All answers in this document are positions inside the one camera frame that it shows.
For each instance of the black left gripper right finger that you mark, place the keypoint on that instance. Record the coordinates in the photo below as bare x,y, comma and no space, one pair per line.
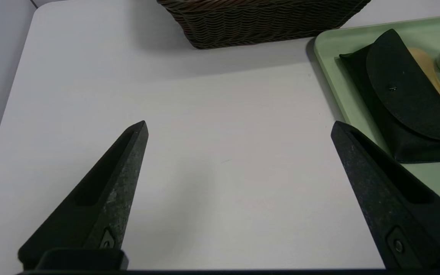
388,198

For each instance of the dark brown wicker basket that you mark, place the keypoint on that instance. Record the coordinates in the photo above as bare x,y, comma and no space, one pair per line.
262,23

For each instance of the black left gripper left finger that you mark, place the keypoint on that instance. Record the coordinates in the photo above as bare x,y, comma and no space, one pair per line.
101,206

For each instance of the black glasses case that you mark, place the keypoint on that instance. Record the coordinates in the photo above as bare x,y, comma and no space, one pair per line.
399,95

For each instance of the light green plastic tray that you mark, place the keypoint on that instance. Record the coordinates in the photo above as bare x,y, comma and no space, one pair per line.
329,46

